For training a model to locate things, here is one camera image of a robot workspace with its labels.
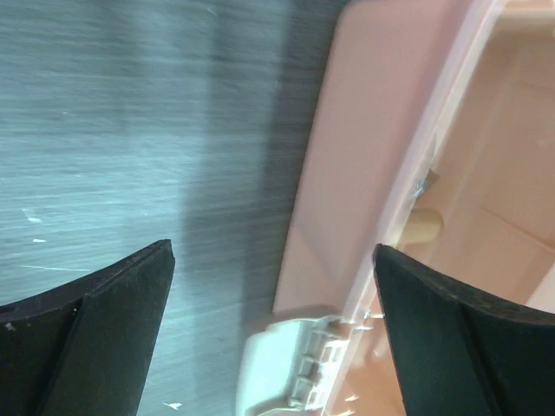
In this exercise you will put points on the wooden hammer handle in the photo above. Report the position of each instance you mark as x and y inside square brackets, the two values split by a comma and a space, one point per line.
[422, 226]

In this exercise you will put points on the pink plastic tool box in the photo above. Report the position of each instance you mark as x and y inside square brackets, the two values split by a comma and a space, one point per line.
[445, 105]

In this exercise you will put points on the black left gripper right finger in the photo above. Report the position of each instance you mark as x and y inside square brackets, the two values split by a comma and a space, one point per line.
[459, 350]

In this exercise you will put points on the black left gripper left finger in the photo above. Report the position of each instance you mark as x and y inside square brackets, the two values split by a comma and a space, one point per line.
[85, 347]

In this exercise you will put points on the grey tool box latch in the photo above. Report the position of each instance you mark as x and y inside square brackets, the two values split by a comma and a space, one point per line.
[290, 361]

